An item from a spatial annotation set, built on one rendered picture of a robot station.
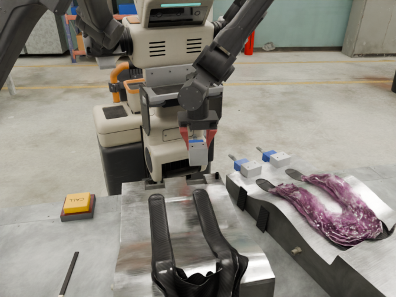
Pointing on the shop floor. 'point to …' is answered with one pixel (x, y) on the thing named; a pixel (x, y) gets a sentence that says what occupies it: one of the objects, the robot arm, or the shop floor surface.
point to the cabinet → (371, 29)
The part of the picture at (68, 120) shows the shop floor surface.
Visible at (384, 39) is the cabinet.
